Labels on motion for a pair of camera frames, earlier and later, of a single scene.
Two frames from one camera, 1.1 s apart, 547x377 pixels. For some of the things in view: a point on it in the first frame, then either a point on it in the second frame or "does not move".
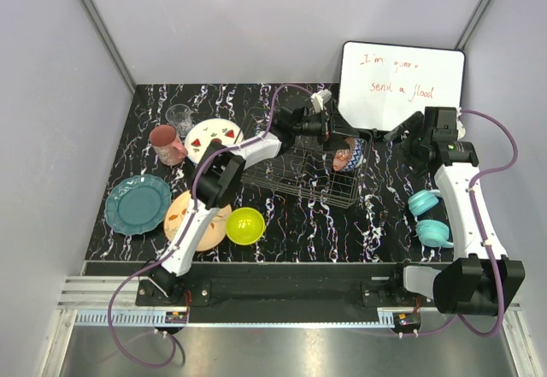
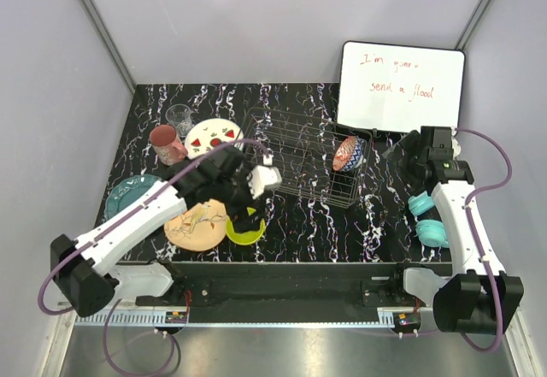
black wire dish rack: (308, 168) does not move
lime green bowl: (245, 226) does not move
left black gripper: (334, 129) -> (242, 221)
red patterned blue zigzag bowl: (349, 159) does not move
